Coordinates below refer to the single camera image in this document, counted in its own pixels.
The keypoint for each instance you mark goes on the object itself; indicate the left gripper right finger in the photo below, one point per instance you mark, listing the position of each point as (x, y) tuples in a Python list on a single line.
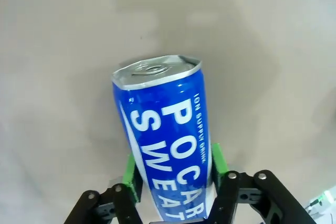
[(236, 203)]

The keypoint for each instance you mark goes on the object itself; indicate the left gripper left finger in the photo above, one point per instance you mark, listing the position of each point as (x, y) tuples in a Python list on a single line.
[(115, 205)]

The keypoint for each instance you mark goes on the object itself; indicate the blue Pocari Sweat can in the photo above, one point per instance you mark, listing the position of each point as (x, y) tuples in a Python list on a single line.
[(168, 129)]

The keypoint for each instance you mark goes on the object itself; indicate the white device with green light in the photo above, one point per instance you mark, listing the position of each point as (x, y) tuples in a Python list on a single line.
[(326, 197)]

